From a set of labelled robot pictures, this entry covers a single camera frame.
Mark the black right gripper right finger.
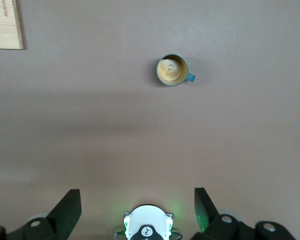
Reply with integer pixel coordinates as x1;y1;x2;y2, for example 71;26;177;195
191;187;297;240

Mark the wooden cutting board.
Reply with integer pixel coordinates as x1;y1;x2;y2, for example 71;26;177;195
0;0;25;50

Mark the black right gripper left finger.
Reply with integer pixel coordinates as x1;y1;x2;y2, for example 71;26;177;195
0;188;82;240

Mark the teal cup with yellow inside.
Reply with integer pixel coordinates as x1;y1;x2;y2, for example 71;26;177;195
156;53;197;88

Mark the brown table mat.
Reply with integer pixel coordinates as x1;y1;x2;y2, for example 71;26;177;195
0;0;300;240

